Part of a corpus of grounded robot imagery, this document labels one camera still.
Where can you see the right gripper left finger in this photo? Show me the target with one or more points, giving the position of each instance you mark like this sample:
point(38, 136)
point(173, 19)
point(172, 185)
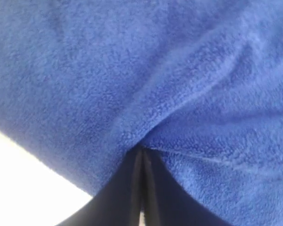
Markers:
point(118, 203)

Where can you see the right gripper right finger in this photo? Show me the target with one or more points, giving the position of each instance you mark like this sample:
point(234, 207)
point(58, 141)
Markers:
point(166, 203)

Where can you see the blue microfiber cloth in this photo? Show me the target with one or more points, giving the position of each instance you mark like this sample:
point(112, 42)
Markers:
point(199, 81)

